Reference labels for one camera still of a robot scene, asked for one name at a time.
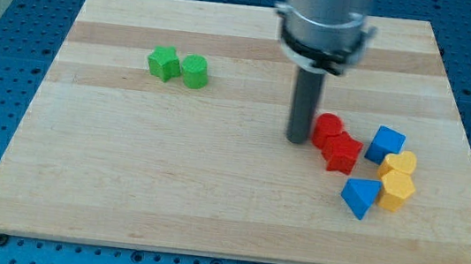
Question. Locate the wooden board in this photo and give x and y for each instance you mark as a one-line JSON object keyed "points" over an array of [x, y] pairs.
{"points": [[108, 154]]}

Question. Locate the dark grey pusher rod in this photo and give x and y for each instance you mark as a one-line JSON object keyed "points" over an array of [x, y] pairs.
{"points": [[306, 94]]}

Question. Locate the green star block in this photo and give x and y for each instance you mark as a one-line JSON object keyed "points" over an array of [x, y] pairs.
{"points": [[164, 63]]}

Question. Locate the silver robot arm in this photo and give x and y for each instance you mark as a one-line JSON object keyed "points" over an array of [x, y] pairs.
{"points": [[321, 37]]}

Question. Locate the yellow pentagon block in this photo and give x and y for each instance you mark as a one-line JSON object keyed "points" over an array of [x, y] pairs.
{"points": [[397, 188]]}

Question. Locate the red cylinder block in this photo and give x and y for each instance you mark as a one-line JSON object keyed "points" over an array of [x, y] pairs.
{"points": [[326, 125]]}

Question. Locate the blue cube block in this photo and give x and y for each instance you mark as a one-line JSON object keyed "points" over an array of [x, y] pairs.
{"points": [[386, 141]]}

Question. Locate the green cylinder block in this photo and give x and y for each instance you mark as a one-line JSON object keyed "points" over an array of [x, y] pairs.
{"points": [[195, 72]]}

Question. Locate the blue triangle block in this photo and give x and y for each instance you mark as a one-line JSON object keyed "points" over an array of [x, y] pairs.
{"points": [[360, 194]]}

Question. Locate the red star block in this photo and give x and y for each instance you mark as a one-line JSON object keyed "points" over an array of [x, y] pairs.
{"points": [[341, 153]]}

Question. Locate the yellow heart block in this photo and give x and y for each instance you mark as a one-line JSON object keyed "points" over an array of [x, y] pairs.
{"points": [[405, 162]]}

